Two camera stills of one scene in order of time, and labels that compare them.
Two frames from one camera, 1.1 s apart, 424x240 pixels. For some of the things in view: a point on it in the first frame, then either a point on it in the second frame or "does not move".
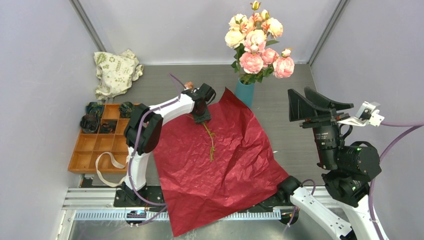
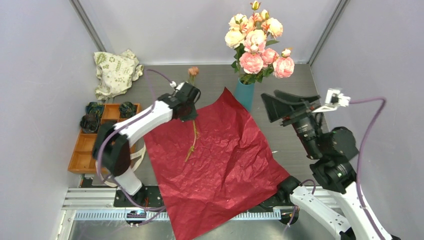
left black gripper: x=205 y=117 to x=191 y=116
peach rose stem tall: x=255 y=5 does not move
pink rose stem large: x=282 y=67 does not move
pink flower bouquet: x=251 y=61 does not move
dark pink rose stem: x=211 y=134 to x=192 y=72
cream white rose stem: x=235 y=37 does not move
